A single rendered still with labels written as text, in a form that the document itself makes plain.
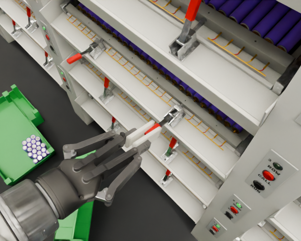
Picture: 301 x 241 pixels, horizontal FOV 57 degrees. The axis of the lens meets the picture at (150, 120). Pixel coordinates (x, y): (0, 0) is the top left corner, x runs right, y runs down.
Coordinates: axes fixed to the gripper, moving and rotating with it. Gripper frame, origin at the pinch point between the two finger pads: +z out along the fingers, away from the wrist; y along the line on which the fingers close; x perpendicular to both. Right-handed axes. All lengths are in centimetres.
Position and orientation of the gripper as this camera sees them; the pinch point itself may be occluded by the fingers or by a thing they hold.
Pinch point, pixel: (143, 136)
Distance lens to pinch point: 53.4
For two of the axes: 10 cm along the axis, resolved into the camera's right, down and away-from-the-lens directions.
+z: 7.1, -4.5, 5.5
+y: 6.9, 6.2, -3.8
